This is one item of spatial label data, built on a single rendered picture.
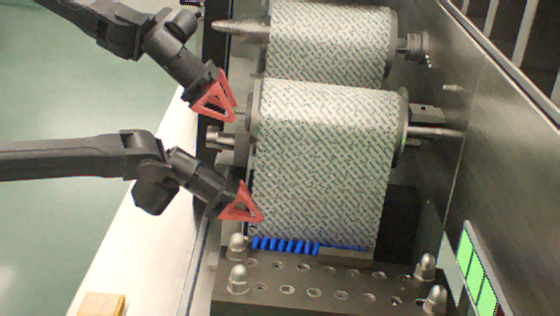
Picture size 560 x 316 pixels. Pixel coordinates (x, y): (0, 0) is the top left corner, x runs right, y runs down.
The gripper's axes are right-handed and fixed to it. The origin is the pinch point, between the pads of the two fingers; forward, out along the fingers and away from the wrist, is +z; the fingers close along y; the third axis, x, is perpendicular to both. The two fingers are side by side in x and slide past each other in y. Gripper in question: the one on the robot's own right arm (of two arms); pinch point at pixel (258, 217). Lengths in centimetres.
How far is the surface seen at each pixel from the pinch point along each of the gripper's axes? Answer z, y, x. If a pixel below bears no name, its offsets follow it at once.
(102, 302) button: -14.8, 9.5, -25.5
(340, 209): 10.8, 0.2, 10.2
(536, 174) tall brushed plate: 11, 38, 42
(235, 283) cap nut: -1.1, 17.9, -3.1
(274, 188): -1.2, 0.2, 6.5
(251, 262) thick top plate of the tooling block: 1.9, 8.0, -4.1
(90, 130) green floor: -38, -273, -146
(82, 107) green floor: -50, -308, -153
